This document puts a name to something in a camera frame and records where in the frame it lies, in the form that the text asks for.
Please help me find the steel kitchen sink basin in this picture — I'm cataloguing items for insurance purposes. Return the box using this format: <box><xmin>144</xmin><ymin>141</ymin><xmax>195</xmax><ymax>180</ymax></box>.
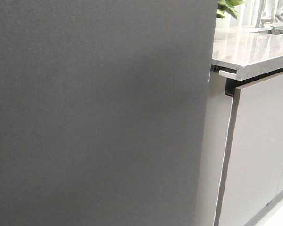
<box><xmin>253</xmin><ymin>26</ymin><xmax>283</xmax><ymax>35</ymax></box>

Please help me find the dark grey fridge door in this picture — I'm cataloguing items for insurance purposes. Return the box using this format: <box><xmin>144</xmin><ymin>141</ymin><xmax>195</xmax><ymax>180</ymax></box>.
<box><xmin>0</xmin><ymin>0</ymin><xmax>217</xmax><ymax>226</ymax></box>

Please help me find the grey kitchen counter cabinet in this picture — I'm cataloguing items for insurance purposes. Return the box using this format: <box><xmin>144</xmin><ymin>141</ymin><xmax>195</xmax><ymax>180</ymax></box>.
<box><xmin>193</xmin><ymin>22</ymin><xmax>283</xmax><ymax>226</ymax></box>

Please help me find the steel sink faucet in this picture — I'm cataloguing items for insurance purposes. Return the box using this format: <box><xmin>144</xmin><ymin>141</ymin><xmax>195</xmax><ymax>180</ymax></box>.
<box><xmin>255</xmin><ymin>0</ymin><xmax>277</xmax><ymax>28</ymax></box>

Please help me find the green potted plant white pot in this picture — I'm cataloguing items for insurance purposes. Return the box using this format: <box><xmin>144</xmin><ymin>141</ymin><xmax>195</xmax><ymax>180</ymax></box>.
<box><xmin>216</xmin><ymin>0</ymin><xmax>245</xmax><ymax>28</ymax></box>

